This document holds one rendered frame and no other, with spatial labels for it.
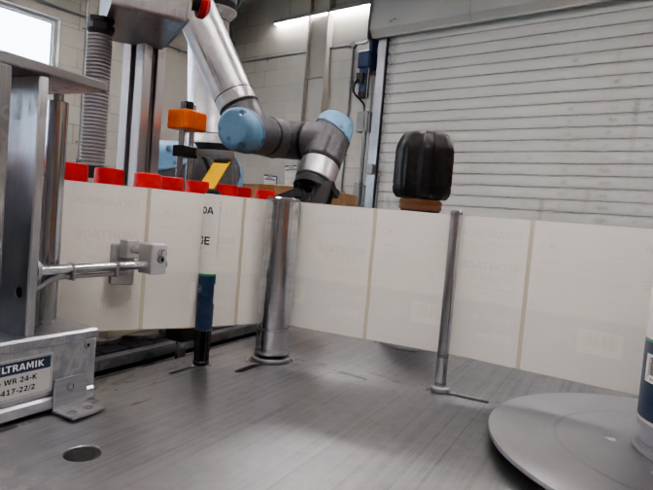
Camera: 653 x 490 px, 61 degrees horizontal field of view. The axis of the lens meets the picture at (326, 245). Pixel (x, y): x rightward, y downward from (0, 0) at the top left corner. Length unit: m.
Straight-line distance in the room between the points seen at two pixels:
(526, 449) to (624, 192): 4.51
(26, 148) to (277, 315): 0.31
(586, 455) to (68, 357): 0.40
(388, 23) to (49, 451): 5.71
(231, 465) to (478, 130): 5.08
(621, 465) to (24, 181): 0.48
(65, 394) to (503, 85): 5.08
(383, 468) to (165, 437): 0.16
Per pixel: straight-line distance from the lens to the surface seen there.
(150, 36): 0.88
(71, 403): 0.50
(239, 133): 0.97
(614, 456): 0.49
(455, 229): 0.57
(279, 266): 0.62
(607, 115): 5.04
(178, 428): 0.46
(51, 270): 0.48
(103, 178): 0.69
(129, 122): 0.93
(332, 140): 1.05
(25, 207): 0.46
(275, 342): 0.63
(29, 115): 0.47
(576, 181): 5.00
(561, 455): 0.46
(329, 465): 0.41
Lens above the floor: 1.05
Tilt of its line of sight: 3 degrees down
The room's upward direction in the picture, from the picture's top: 5 degrees clockwise
